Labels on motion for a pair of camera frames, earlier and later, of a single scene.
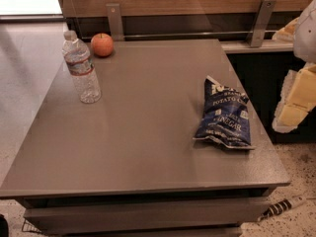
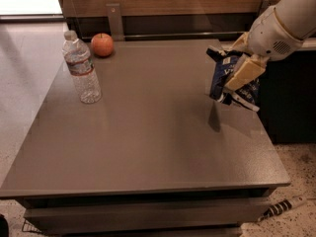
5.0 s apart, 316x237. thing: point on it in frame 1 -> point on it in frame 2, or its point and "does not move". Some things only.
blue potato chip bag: [224, 117] -> [244, 94]
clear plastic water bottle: [80, 60] does not move
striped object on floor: [281, 206] does not move
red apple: [102, 43] does not move
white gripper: [306, 34] -> [271, 37]
